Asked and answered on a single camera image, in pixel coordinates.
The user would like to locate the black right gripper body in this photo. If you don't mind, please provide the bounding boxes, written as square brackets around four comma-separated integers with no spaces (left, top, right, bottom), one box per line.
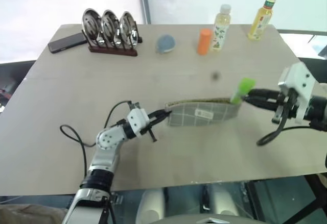
[271,88,299,125]

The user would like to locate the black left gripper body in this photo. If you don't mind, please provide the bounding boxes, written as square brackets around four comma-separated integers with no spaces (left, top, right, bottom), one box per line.
[139,115,158,143]

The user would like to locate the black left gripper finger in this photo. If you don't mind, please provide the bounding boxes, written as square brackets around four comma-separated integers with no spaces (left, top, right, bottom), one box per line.
[150,113,170,128]
[149,109,172,120]

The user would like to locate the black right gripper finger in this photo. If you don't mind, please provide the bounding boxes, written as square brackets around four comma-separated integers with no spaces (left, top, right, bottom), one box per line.
[248,88,279,98]
[244,96,279,112]

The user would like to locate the green marker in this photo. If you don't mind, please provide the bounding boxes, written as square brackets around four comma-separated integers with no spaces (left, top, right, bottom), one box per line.
[229,78,257,106]

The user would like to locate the grey plaid pouch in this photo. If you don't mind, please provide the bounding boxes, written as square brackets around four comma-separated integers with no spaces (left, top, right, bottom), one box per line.
[163,98,243,128]

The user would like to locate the blue-grey round sponge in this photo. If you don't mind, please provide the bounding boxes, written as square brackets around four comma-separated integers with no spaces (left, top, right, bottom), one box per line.
[155,35,177,55]

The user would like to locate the yellow drink bottle green label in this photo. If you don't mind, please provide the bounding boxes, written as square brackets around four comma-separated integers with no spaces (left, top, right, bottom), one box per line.
[247,0,279,41]

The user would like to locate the clear bottle with floral label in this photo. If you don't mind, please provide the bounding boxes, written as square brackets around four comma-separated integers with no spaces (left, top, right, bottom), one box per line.
[209,4,232,52]

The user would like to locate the dark wooden dish rack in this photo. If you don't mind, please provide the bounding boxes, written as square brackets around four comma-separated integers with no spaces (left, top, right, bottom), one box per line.
[81,29,144,57]

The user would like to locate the orange cylinder container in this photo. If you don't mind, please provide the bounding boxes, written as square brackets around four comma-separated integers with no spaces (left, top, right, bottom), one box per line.
[197,28,213,56]

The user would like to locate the shiny steel bowl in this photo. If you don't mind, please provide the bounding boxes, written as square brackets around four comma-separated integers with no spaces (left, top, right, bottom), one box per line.
[118,10,140,48]
[100,9,121,45]
[81,8,103,42]

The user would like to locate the grey robot torso front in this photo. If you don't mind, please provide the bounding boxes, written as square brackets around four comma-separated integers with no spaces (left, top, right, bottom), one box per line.
[155,214,259,224]

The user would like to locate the black smartphone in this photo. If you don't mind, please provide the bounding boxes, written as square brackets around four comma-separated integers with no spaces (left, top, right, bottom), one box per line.
[48,32,88,55]

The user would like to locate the dark chair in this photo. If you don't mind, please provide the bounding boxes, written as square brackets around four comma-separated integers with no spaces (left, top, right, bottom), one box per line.
[0,60,37,115]

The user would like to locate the brown cloth bundle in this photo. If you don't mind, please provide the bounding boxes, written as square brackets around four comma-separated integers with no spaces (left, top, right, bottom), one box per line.
[0,203,68,224]

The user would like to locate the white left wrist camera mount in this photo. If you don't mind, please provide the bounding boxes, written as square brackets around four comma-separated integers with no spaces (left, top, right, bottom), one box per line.
[126,108,150,137]

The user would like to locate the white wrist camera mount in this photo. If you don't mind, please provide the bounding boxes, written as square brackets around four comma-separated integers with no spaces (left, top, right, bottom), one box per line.
[126,108,150,137]
[277,61,320,126]

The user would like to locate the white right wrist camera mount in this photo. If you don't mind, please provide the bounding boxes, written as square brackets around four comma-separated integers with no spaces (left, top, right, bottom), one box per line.
[277,61,320,126]

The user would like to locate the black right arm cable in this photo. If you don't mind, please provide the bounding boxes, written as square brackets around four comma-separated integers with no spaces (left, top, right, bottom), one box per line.
[256,91,311,147]

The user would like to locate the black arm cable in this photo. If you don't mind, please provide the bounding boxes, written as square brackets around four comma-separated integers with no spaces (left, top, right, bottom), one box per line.
[59,100,136,184]
[256,91,311,147]

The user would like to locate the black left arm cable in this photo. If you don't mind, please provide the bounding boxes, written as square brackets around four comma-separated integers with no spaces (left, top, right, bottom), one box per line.
[59,100,136,184]

